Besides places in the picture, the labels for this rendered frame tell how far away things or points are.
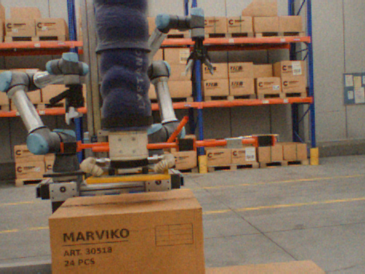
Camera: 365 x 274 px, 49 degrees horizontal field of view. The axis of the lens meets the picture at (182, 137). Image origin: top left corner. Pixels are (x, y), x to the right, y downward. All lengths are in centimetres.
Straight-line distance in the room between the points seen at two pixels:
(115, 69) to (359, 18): 1112
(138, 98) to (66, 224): 58
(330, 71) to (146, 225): 1049
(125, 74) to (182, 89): 741
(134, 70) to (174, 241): 71
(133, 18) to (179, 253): 96
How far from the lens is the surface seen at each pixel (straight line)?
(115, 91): 169
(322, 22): 1193
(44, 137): 221
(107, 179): 166
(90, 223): 164
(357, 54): 1230
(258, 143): 181
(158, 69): 248
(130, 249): 166
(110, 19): 172
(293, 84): 988
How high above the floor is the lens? 131
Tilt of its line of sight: 3 degrees down
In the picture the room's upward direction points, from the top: 3 degrees counter-clockwise
